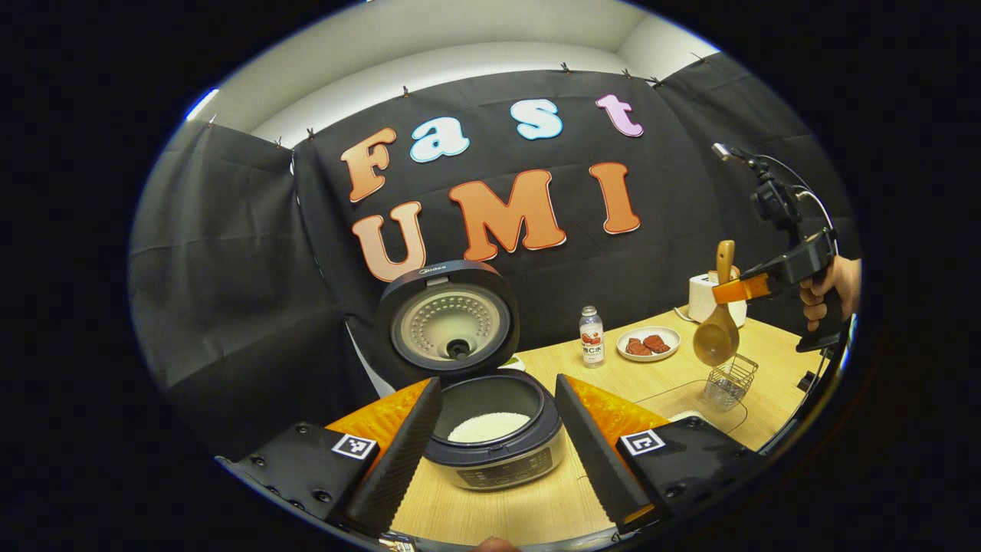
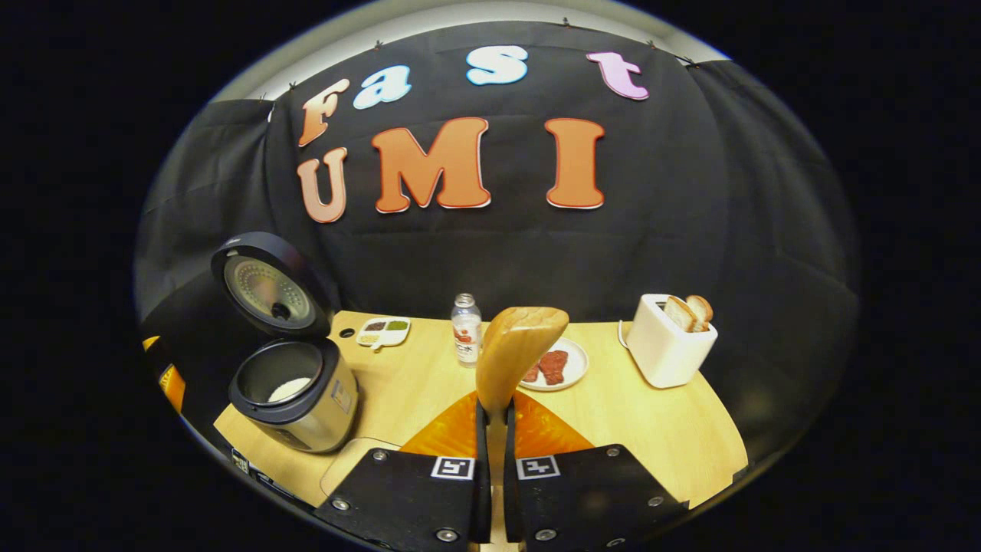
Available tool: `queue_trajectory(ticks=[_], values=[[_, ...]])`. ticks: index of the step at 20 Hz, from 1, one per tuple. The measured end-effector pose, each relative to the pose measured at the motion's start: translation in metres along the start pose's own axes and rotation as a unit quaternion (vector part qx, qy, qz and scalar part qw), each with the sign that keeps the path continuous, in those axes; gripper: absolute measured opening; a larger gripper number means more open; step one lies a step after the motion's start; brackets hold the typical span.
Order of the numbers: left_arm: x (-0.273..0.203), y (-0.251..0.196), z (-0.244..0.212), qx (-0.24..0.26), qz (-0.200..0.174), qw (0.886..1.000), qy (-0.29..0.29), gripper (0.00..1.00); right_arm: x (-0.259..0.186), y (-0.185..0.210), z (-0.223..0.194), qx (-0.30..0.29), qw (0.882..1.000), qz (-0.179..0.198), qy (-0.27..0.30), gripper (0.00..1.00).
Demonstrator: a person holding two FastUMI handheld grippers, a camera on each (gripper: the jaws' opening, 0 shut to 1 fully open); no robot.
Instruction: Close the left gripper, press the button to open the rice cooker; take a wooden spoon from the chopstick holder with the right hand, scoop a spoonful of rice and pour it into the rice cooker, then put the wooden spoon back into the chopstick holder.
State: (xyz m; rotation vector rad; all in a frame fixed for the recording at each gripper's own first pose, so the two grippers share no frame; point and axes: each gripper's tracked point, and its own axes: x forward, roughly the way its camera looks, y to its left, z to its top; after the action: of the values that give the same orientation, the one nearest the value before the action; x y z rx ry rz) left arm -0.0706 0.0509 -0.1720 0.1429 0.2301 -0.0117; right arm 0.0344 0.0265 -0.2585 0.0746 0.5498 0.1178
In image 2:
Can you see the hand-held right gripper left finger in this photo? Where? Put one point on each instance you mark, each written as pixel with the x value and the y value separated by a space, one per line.
pixel 483 491

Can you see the white rice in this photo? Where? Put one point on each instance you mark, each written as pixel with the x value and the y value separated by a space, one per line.
pixel 290 389

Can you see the toast bread slice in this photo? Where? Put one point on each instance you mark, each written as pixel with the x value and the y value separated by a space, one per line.
pixel 701 308
pixel 679 313

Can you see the red meat piece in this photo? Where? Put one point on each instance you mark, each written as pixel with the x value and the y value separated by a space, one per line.
pixel 530 374
pixel 554 366

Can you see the dark grey rice cooker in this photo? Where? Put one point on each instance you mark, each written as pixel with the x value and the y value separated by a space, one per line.
pixel 314 422

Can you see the wooden spoon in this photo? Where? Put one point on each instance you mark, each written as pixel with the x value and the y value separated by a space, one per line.
pixel 513 345

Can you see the white toaster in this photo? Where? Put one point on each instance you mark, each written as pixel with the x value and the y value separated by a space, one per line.
pixel 667 360

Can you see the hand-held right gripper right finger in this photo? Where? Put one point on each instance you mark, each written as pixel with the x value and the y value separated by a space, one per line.
pixel 512 498

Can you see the white round plate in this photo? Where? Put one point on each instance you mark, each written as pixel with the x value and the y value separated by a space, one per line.
pixel 579 364

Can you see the clear plastic rice container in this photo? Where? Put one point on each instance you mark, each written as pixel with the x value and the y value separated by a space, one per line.
pixel 345 468

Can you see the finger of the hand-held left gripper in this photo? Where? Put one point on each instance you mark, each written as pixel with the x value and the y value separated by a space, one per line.
pixel 173 387
pixel 150 343

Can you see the white divided seasoning dish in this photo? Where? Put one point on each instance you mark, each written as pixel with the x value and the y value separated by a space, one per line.
pixel 383 335

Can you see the clear drink bottle red label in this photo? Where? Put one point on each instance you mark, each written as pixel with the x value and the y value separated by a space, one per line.
pixel 465 337

